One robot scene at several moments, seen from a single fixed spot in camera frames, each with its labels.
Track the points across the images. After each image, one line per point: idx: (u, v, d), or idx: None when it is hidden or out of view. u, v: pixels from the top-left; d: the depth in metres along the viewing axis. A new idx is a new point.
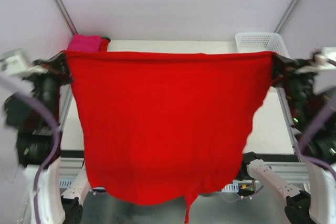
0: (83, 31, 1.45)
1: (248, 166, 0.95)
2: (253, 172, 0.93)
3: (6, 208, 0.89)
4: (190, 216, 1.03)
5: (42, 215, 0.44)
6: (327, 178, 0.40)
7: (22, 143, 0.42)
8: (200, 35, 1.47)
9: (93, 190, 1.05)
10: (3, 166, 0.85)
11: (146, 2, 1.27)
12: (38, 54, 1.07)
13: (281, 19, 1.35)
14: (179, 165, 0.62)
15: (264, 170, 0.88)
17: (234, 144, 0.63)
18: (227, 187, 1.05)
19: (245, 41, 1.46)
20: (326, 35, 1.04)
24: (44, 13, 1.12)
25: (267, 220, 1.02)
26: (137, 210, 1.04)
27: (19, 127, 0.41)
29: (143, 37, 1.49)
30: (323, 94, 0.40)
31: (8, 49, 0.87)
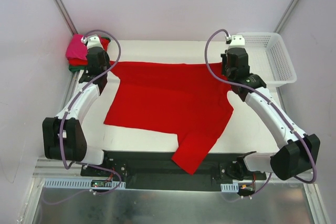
0: (83, 31, 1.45)
1: (244, 159, 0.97)
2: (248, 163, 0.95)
3: (6, 208, 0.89)
4: (189, 216, 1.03)
5: (73, 107, 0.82)
6: (258, 98, 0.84)
7: (85, 75, 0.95)
8: (201, 35, 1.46)
9: (93, 190, 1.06)
10: (3, 166, 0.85)
11: (146, 2, 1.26)
12: (37, 54, 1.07)
13: (281, 19, 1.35)
14: (185, 116, 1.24)
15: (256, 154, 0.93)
17: (214, 108, 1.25)
18: (226, 187, 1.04)
19: (245, 41, 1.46)
20: (325, 35, 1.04)
24: (44, 12, 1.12)
25: (266, 220, 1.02)
26: (137, 210, 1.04)
27: (89, 63, 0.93)
29: (143, 37, 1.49)
30: (237, 59, 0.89)
31: (8, 50, 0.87)
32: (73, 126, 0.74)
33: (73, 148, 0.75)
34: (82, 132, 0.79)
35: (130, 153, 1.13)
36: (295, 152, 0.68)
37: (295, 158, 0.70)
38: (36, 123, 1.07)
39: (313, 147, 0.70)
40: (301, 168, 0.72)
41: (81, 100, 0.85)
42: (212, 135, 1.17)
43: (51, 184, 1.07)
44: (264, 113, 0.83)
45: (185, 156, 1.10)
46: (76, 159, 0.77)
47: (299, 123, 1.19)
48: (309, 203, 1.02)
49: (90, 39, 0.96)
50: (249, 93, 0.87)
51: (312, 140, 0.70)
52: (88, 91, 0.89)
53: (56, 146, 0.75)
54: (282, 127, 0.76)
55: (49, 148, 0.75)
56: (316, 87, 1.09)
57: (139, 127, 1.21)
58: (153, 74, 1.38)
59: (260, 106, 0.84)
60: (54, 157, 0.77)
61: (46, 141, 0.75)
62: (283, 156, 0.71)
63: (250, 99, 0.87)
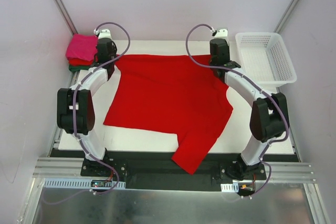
0: (83, 31, 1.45)
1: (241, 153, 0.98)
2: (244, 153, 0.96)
3: (6, 208, 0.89)
4: (189, 216, 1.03)
5: (85, 82, 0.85)
6: (233, 74, 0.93)
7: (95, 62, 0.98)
8: (200, 35, 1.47)
9: (93, 190, 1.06)
10: (3, 166, 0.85)
11: (146, 2, 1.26)
12: (37, 54, 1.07)
13: (281, 19, 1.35)
14: (184, 115, 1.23)
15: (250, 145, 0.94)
17: (213, 108, 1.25)
18: (227, 187, 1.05)
19: (245, 41, 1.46)
20: (325, 35, 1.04)
24: (44, 12, 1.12)
25: (266, 220, 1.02)
26: (137, 210, 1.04)
27: (99, 51, 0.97)
29: (143, 37, 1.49)
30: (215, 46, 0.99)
31: (8, 49, 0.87)
32: (85, 95, 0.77)
33: (84, 115, 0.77)
34: (92, 106, 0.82)
35: (131, 153, 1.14)
36: (264, 106, 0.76)
37: (266, 113, 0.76)
38: (36, 123, 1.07)
39: (281, 103, 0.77)
40: (276, 126, 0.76)
41: (93, 78, 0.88)
42: (212, 135, 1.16)
43: (51, 185, 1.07)
44: (239, 85, 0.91)
45: (184, 154, 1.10)
46: (85, 129, 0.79)
47: (299, 123, 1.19)
48: (309, 203, 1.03)
49: (102, 30, 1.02)
50: (226, 73, 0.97)
51: (279, 95, 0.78)
52: (100, 73, 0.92)
53: (68, 114, 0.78)
54: (253, 91, 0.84)
55: (61, 117, 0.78)
56: (315, 86, 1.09)
57: (139, 126, 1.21)
58: (154, 74, 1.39)
59: (235, 81, 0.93)
60: (65, 127, 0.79)
61: (59, 108, 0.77)
62: (256, 113, 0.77)
63: (228, 78, 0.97)
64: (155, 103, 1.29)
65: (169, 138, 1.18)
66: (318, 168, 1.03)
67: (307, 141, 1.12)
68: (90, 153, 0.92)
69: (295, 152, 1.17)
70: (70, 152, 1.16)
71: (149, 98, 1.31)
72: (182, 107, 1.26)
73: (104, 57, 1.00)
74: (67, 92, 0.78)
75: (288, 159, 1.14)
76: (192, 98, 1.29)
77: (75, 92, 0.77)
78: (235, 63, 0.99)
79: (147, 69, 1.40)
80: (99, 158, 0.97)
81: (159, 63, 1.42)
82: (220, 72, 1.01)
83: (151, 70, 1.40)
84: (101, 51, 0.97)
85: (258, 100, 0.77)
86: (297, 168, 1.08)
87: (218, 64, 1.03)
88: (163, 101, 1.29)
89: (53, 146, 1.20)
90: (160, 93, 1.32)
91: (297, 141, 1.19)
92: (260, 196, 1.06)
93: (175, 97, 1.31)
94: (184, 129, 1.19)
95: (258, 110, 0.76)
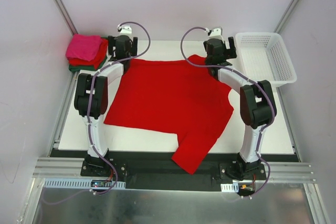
0: (83, 31, 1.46)
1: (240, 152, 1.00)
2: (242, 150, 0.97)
3: (6, 208, 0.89)
4: (189, 216, 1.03)
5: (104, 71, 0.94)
6: (223, 70, 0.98)
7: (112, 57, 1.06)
8: (200, 35, 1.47)
9: (93, 190, 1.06)
10: (2, 166, 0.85)
11: (145, 2, 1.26)
12: (37, 54, 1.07)
13: (281, 18, 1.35)
14: (184, 115, 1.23)
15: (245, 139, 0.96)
17: (213, 108, 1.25)
18: (227, 187, 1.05)
19: (245, 41, 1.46)
20: (326, 35, 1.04)
24: (45, 12, 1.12)
25: (266, 219, 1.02)
26: (137, 210, 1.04)
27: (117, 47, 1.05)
29: (143, 36, 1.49)
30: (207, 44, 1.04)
31: (8, 49, 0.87)
32: (103, 81, 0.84)
33: (99, 99, 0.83)
34: (106, 94, 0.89)
35: (131, 154, 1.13)
36: (250, 91, 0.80)
37: (253, 98, 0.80)
38: (36, 123, 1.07)
39: (266, 89, 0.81)
40: (264, 112, 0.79)
41: (109, 70, 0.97)
42: (212, 135, 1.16)
43: (51, 185, 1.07)
44: (229, 78, 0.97)
45: (184, 153, 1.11)
46: (98, 113, 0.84)
47: (299, 123, 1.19)
48: (309, 203, 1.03)
49: (124, 27, 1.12)
50: (219, 70, 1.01)
51: (264, 82, 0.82)
52: (117, 67, 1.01)
53: (85, 97, 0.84)
54: (241, 81, 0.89)
55: (78, 98, 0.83)
56: (315, 86, 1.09)
57: (139, 126, 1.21)
58: (154, 74, 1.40)
59: (226, 76, 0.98)
60: (80, 108, 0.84)
61: (77, 90, 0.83)
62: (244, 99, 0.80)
63: (220, 74, 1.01)
64: (155, 102, 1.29)
65: (169, 138, 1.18)
66: (318, 168, 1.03)
67: (307, 141, 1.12)
68: (93, 145, 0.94)
69: (295, 152, 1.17)
70: (70, 152, 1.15)
71: (149, 98, 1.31)
72: (182, 107, 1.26)
73: (122, 54, 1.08)
74: (87, 77, 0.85)
75: (289, 159, 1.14)
76: (192, 98, 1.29)
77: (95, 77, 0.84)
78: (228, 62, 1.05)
79: (148, 69, 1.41)
80: (101, 153, 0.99)
81: (159, 64, 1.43)
82: (213, 71, 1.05)
83: (152, 70, 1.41)
84: (118, 48, 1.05)
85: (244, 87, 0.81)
86: (297, 168, 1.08)
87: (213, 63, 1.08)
88: (164, 101, 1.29)
89: (53, 146, 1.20)
90: (160, 93, 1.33)
91: (297, 141, 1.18)
92: (260, 196, 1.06)
93: (175, 97, 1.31)
94: (184, 129, 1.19)
95: (245, 96, 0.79)
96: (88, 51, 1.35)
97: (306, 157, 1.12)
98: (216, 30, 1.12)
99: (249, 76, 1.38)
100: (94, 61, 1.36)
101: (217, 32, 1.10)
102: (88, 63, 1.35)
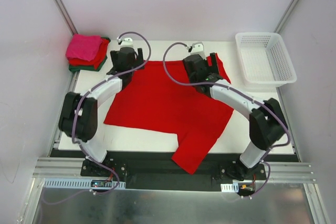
0: (83, 31, 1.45)
1: (241, 157, 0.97)
2: (244, 157, 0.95)
3: (6, 207, 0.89)
4: (189, 216, 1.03)
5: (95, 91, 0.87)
6: (218, 88, 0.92)
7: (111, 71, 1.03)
8: (200, 35, 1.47)
9: (93, 190, 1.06)
10: (2, 166, 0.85)
11: (145, 2, 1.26)
12: (37, 54, 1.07)
13: (281, 18, 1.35)
14: (184, 116, 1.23)
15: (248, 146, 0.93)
17: (214, 109, 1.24)
18: (226, 187, 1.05)
19: (245, 41, 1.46)
20: (326, 36, 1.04)
24: (45, 12, 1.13)
25: (266, 220, 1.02)
26: (137, 210, 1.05)
27: (120, 59, 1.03)
29: (143, 37, 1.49)
30: (191, 62, 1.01)
31: (8, 49, 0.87)
32: (91, 104, 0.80)
33: (85, 123, 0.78)
34: (95, 118, 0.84)
35: (131, 153, 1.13)
36: (260, 116, 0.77)
37: (264, 123, 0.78)
38: (36, 123, 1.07)
39: (275, 109, 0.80)
40: (276, 132, 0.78)
41: (104, 87, 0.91)
42: (212, 136, 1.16)
43: (51, 185, 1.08)
44: (228, 98, 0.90)
45: (184, 155, 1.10)
46: (84, 137, 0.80)
47: (299, 123, 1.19)
48: (309, 203, 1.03)
49: (125, 39, 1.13)
50: (211, 88, 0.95)
51: (271, 102, 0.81)
52: (113, 83, 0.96)
53: (70, 119, 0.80)
54: (244, 102, 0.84)
55: (63, 119, 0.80)
56: (315, 87, 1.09)
57: (138, 126, 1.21)
58: (154, 74, 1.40)
59: (222, 95, 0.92)
60: (65, 130, 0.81)
61: (63, 111, 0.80)
62: (255, 125, 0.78)
63: (213, 93, 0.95)
64: (155, 103, 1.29)
65: (169, 138, 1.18)
66: (318, 168, 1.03)
67: (307, 141, 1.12)
68: (90, 156, 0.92)
69: (295, 152, 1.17)
70: (70, 152, 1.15)
71: (149, 98, 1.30)
72: (182, 108, 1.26)
73: (123, 67, 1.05)
74: (75, 97, 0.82)
75: (289, 159, 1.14)
76: (192, 99, 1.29)
77: (83, 98, 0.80)
78: (217, 75, 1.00)
79: (148, 71, 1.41)
80: (99, 161, 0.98)
81: (159, 64, 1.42)
82: (203, 87, 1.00)
83: (153, 71, 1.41)
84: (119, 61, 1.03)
85: (254, 112, 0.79)
86: (297, 168, 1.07)
87: (199, 79, 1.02)
88: (164, 102, 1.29)
89: (53, 146, 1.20)
90: (161, 94, 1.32)
91: (297, 141, 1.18)
92: (260, 196, 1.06)
93: (175, 97, 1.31)
94: (184, 130, 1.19)
95: (256, 121, 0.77)
96: (88, 51, 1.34)
97: (306, 157, 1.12)
98: (197, 45, 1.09)
99: (249, 76, 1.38)
100: (94, 61, 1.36)
101: (199, 47, 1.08)
102: (88, 63, 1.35)
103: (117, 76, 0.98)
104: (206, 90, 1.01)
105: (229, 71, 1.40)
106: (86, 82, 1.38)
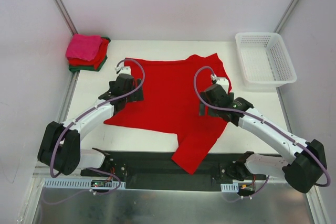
0: (83, 31, 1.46)
1: (244, 162, 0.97)
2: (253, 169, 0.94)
3: (6, 208, 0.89)
4: (189, 216, 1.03)
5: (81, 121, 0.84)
6: (251, 119, 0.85)
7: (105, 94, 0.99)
8: (200, 35, 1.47)
9: (93, 190, 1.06)
10: (2, 165, 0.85)
11: (145, 2, 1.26)
12: (37, 53, 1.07)
13: (281, 18, 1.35)
14: (184, 117, 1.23)
15: (259, 159, 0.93)
17: None
18: (226, 187, 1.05)
19: (245, 41, 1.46)
20: (326, 35, 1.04)
24: (45, 12, 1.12)
25: (266, 220, 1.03)
26: (137, 210, 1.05)
27: (118, 82, 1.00)
29: (143, 37, 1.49)
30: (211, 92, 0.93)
31: (8, 49, 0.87)
32: (71, 141, 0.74)
33: (64, 160, 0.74)
34: (79, 150, 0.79)
35: (131, 153, 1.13)
36: (306, 164, 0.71)
37: (309, 170, 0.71)
38: (35, 123, 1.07)
39: (318, 153, 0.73)
40: (316, 177, 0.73)
41: (92, 115, 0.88)
42: (213, 136, 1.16)
43: (51, 185, 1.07)
44: (262, 134, 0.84)
45: (184, 156, 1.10)
46: (63, 171, 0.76)
47: (299, 123, 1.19)
48: (309, 203, 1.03)
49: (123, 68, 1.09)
50: (241, 118, 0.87)
51: (314, 144, 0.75)
52: (103, 109, 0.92)
53: (49, 152, 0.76)
54: (283, 142, 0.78)
55: (43, 152, 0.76)
56: (315, 87, 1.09)
57: (138, 127, 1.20)
58: (155, 75, 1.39)
59: (254, 128, 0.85)
60: (44, 161, 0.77)
61: (43, 144, 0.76)
62: (298, 172, 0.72)
63: (243, 124, 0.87)
64: (155, 104, 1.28)
65: (169, 138, 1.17)
66: None
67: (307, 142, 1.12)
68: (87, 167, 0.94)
69: None
70: None
71: (150, 99, 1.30)
72: (184, 109, 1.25)
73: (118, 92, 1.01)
74: (57, 128, 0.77)
75: None
76: (193, 100, 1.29)
77: (65, 130, 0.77)
78: (244, 100, 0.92)
79: (150, 72, 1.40)
80: (97, 167, 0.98)
81: (159, 64, 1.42)
82: (230, 114, 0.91)
83: (154, 72, 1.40)
84: (117, 85, 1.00)
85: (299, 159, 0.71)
86: None
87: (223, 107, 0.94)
88: (164, 102, 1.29)
89: None
90: (161, 95, 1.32)
91: None
92: (260, 196, 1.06)
93: (175, 97, 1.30)
94: (184, 130, 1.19)
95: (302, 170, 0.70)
96: (88, 51, 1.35)
97: None
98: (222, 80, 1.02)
99: (249, 76, 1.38)
100: (95, 61, 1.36)
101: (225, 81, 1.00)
102: (88, 63, 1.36)
103: (109, 102, 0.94)
104: (232, 117, 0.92)
105: (229, 72, 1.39)
106: (86, 82, 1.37)
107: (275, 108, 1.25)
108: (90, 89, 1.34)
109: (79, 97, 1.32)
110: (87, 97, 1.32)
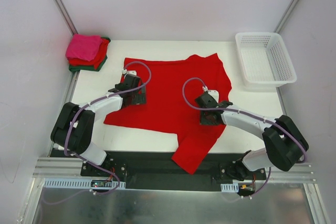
0: (83, 31, 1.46)
1: (242, 161, 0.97)
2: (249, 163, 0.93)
3: (6, 207, 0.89)
4: (189, 216, 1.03)
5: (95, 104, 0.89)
6: (229, 113, 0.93)
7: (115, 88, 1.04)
8: (200, 35, 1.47)
9: (93, 190, 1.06)
10: (2, 165, 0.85)
11: (145, 2, 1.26)
12: (38, 54, 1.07)
13: (281, 18, 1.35)
14: (184, 117, 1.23)
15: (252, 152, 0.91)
17: None
18: (227, 187, 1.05)
19: (245, 41, 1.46)
20: (326, 35, 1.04)
24: (45, 12, 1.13)
25: (266, 220, 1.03)
26: (137, 210, 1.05)
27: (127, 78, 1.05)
29: (143, 38, 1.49)
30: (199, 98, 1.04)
31: (8, 49, 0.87)
32: (86, 119, 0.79)
33: (77, 138, 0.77)
34: (91, 130, 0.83)
35: (132, 153, 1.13)
36: (275, 135, 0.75)
37: (281, 142, 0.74)
38: (35, 123, 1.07)
39: (288, 126, 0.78)
40: (294, 150, 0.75)
41: (104, 103, 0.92)
42: (212, 136, 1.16)
43: (51, 185, 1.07)
44: (240, 122, 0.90)
45: (184, 155, 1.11)
46: (76, 150, 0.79)
47: (299, 123, 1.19)
48: (309, 203, 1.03)
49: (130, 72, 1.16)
50: (222, 114, 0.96)
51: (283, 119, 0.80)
52: (114, 99, 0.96)
53: (64, 130, 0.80)
54: (255, 123, 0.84)
55: (57, 129, 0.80)
56: (315, 86, 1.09)
57: (138, 127, 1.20)
58: (155, 75, 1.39)
59: (234, 119, 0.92)
60: (57, 140, 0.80)
61: (58, 121, 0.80)
62: (271, 146, 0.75)
63: (226, 119, 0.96)
64: (155, 104, 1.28)
65: (169, 138, 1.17)
66: (319, 168, 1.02)
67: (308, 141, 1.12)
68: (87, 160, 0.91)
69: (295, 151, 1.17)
70: None
71: (150, 99, 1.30)
72: (183, 109, 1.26)
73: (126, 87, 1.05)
74: (73, 108, 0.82)
75: None
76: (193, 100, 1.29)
77: (80, 110, 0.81)
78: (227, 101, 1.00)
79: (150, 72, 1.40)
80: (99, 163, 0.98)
81: (159, 64, 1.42)
82: (216, 115, 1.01)
83: (154, 72, 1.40)
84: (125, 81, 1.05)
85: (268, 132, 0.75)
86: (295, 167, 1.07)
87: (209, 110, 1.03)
88: (164, 102, 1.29)
89: (53, 146, 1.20)
90: (161, 95, 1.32)
91: None
92: (260, 196, 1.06)
93: (176, 97, 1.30)
94: (184, 130, 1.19)
95: (272, 142, 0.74)
96: (88, 51, 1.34)
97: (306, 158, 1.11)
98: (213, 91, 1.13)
99: (249, 76, 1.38)
100: (95, 61, 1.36)
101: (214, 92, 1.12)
102: (88, 63, 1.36)
103: (118, 94, 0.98)
104: (218, 117, 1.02)
105: (229, 72, 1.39)
106: (86, 82, 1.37)
107: (275, 108, 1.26)
108: (90, 89, 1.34)
109: (79, 97, 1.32)
110: (87, 97, 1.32)
